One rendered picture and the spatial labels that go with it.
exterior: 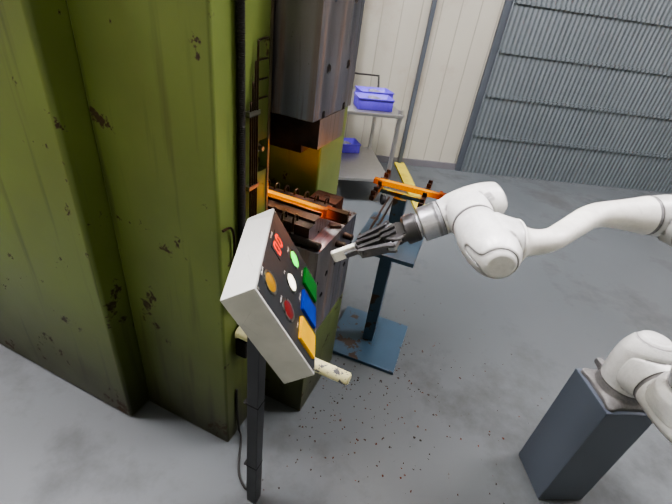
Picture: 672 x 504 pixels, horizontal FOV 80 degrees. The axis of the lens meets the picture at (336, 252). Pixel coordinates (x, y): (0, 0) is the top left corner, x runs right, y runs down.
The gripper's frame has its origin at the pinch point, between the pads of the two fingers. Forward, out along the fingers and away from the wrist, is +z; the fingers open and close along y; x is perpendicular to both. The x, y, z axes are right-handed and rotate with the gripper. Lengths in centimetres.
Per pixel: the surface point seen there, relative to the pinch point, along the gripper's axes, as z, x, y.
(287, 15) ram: -7, 54, 35
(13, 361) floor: 183, -25, 49
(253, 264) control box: 15.1, 16.4, -18.0
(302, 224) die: 17.6, -6.7, 38.2
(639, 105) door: -308, -190, 383
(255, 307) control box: 15.7, 12.0, -26.9
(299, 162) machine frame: 17, 2, 77
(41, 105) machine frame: 61, 61, 23
